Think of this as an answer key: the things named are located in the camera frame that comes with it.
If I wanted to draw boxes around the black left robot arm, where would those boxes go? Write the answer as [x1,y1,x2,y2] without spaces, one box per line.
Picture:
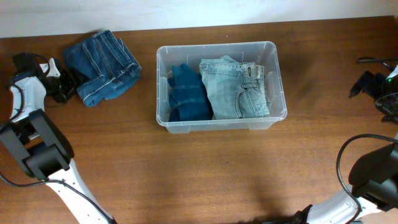
[1,52,116,223]

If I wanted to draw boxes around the clear plastic storage container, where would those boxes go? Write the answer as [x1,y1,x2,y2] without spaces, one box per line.
[156,41,287,134]

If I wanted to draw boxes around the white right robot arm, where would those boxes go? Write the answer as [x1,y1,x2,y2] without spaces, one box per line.
[292,67,397,224]

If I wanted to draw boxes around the light blue jeans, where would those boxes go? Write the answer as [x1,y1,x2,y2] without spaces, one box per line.
[199,55,271,119]

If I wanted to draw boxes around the dark blue garment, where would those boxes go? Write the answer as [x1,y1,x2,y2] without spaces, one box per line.
[168,63,213,122]

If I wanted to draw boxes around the dark blue jeans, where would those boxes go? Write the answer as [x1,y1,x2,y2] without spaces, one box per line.
[63,30,142,107]

